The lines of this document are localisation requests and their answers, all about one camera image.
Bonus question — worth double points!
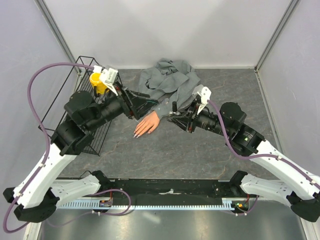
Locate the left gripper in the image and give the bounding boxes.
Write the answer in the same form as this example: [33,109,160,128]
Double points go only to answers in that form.
[89,79,161,131]

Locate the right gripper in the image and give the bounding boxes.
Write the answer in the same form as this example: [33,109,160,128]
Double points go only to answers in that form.
[167,97,232,137]

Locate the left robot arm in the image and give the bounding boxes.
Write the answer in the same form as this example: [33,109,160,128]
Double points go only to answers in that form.
[3,86,159,223]

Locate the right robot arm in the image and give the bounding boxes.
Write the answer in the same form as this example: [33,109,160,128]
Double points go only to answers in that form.
[168,100,320,223]

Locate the mannequin hand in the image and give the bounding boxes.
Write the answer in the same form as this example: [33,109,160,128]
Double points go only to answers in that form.
[133,111,160,138]

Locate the grey shirt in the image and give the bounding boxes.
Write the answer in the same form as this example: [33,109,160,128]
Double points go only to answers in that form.
[137,58,201,119]

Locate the yellow cup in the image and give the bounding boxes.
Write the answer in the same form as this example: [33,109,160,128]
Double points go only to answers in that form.
[89,72,109,98]

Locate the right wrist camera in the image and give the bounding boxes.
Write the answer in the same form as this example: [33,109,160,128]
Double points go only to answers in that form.
[192,84,212,115]

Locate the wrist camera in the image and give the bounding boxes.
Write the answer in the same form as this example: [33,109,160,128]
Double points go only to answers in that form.
[192,84,212,115]
[93,65,119,96]

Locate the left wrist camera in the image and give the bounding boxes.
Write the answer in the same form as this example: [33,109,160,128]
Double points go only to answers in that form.
[93,65,119,96]

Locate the black wire basket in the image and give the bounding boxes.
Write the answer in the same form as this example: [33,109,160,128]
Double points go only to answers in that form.
[44,67,116,156]

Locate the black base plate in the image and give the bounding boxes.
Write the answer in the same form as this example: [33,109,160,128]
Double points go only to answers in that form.
[74,177,261,207]

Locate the slotted cable duct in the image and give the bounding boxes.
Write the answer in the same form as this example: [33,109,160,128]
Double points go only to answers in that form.
[59,195,234,211]

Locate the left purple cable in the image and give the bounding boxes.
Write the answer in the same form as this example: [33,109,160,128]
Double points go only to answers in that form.
[2,62,97,234]

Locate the purple cable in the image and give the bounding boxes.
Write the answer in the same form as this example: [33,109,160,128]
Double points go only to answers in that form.
[2,62,97,234]
[207,99,320,191]

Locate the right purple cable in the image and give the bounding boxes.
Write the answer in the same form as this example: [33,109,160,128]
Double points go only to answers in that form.
[207,99,320,191]

